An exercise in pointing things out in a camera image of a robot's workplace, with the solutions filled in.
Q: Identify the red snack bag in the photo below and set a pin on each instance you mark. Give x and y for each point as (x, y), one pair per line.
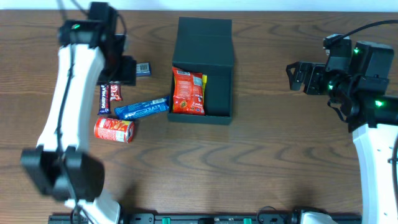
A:
(187, 97)

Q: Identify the red wafer bar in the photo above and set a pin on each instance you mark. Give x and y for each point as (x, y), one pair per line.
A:
(115, 92)

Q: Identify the small blue grey box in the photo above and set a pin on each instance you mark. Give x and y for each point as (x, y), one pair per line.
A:
(143, 69)

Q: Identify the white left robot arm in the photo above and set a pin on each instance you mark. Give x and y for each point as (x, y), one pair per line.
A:
(60, 165)

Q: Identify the purple chocolate bar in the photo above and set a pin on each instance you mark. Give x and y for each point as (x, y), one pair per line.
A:
(104, 100)

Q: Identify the red chips can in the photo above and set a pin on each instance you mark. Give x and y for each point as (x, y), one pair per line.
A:
(114, 129)

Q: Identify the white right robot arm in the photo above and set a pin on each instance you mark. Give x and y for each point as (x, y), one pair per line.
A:
(356, 79)

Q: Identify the dark green open box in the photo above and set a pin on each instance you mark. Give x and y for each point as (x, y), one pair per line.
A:
(206, 46)

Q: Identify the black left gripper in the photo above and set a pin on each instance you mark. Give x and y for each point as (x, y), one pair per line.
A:
(125, 71)

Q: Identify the black mounting rail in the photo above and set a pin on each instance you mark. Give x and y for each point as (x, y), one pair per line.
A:
(148, 218)

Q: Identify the yellow snack bag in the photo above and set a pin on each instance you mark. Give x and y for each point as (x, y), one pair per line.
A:
(204, 82)

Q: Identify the blue cookie pack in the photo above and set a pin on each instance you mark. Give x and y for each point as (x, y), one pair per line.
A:
(142, 109)

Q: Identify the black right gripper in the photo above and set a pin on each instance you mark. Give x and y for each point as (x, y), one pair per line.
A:
(310, 78)

